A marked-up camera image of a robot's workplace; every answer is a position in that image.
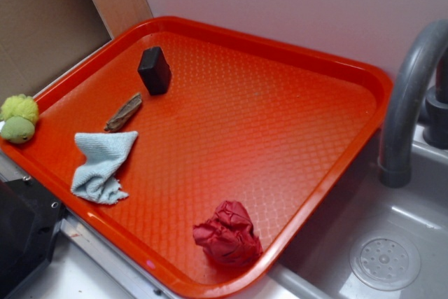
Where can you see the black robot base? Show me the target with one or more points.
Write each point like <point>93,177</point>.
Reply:
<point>30,221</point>

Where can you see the crumpled red cloth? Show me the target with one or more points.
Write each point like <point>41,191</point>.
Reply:
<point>228,236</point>

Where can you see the light blue cloth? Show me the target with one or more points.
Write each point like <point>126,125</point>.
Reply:
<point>95,180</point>

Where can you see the orange plastic tray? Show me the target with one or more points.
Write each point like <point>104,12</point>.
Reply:
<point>270,125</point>

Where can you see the black rectangular block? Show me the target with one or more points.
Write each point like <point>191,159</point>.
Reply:
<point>154,71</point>

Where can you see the brown wood stick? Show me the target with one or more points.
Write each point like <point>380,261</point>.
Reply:
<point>123,114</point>

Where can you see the grey toy sink basin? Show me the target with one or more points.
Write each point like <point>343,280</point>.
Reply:
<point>316,263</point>

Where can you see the green plush turtle toy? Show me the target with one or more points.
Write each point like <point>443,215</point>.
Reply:
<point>19,114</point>

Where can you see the brown cardboard panel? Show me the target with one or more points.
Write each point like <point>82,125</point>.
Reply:
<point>41,39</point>

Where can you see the sink drain strainer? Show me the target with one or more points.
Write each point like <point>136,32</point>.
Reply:
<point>384,260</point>

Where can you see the grey curved faucet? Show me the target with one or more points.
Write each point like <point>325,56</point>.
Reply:
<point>420,87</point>

